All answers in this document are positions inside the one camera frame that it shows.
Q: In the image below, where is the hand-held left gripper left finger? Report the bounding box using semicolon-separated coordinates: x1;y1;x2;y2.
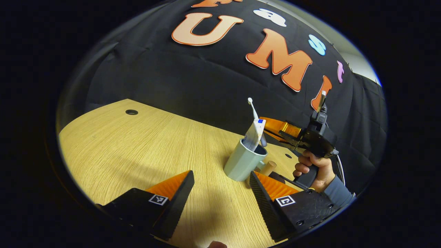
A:
95;170;195;241

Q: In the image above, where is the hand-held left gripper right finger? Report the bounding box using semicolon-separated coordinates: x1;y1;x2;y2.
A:
249;171;345;242

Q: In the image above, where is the white toothpaste tube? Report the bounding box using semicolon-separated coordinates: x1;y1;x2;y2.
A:
242;119;266;152

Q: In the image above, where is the white toothbrush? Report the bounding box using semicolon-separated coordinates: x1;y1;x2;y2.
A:
247;97;268;148

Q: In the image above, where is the light blue cup wooden handle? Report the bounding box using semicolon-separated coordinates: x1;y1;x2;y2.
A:
224;138;277;182

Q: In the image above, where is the wooden desktop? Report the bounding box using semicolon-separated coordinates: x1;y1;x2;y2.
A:
59;99;310;248

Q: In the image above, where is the thin gripper cable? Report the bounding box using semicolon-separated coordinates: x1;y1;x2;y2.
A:
336;155;346;186

